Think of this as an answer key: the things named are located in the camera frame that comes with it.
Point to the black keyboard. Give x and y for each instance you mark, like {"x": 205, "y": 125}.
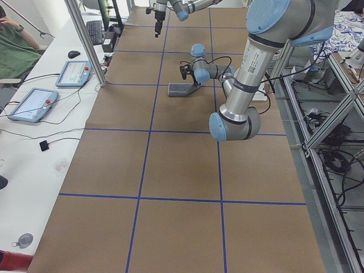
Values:
{"x": 94, "y": 30}

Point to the aluminium side frame rail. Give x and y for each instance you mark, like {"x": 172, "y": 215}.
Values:
{"x": 320, "y": 97}

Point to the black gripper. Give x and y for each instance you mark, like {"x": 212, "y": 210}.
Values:
{"x": 159, "y": 16}
{"x": 196, "y": 79}

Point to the black computer mouse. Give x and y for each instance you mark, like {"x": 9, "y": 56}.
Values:
{"x": 72, "y": 54}

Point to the far teach pendant tablet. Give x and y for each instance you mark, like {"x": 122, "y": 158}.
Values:
{"x": 74, "y": 74}

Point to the aluminium frame post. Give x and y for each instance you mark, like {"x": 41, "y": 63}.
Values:
{"x": 80, "y": 27}

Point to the small black square puck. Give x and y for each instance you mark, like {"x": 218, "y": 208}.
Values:
{"x": 44, "y": 145}

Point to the near teach pendant tablet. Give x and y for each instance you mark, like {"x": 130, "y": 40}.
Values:
{"x": 34, "y": 106}

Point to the teach pendant tablet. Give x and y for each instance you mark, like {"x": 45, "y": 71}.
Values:
{"x": 74, "y": 74}
{"x": 34, "y": 106}

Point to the person in green shirt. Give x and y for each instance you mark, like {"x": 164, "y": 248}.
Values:
{"x": 19, "y": 50}

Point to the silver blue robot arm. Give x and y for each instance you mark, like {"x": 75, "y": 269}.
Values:
{"x": 270, "y": 25}
{"x": 182, "y": 10}

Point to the pink and grey towel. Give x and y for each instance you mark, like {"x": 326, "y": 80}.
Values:
{"x": 181, "y": 90}

